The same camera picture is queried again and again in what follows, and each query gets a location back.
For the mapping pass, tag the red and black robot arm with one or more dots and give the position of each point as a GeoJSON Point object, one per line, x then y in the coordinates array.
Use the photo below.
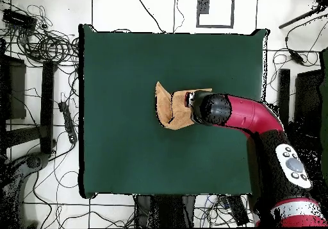
{"type": "Point", "coordinates": [246, 111]}

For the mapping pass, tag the black tripod leg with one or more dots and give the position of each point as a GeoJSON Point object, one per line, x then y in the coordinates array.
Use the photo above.
{"type": "Point", "coordinates": [299, 17]}

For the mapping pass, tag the yellow-orange terry towel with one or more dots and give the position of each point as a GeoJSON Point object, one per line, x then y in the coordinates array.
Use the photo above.
{"type": "Point", "coordinates": [179, 111]}

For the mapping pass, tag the black power adapter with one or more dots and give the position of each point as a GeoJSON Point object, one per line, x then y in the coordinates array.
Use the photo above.
{"type": "Point", "coordinates": [297, 57]}

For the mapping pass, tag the small gray square plate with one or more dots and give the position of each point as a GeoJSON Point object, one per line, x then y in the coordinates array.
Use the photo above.
{"type": "Point", "coordinates": [204, 7]}

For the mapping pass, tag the black stand bar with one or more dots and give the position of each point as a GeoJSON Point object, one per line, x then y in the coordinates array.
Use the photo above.
{"type": "Point", "coordinates": [284, 98]}
{"type": "Point", "coordinates": [47, 105]}

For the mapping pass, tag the black power strip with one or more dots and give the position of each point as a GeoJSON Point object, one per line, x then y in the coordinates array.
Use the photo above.
{"type": "Point", "coordinates": [68, 121]}

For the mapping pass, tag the gray chair base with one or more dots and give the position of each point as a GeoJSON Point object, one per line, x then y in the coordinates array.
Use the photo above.
{"type": "Point", "coordinates": [36, 161]}

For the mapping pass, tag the gray square frame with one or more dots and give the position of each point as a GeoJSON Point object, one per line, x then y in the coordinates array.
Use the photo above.
{"type": "Point", "coordinates": [232, 11]}

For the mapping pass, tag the black box device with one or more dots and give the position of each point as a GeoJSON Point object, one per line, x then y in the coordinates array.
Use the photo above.
{"type": "Point", "coordinates": [18, 20]}

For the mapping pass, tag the dark green table cloth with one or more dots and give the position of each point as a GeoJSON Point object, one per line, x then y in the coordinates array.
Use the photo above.
{"type": "Point", "coordinates": [123, 85]}

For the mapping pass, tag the black flat panel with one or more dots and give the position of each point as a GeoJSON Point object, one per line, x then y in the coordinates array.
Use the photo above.
{"type": "Point", "coordinates": [16, 90]}
{"type": "Point", "coordinates": [307, 103]}

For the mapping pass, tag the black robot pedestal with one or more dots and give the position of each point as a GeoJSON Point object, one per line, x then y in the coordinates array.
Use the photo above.
{"type": "Point", "coordinates": [164, 213]}

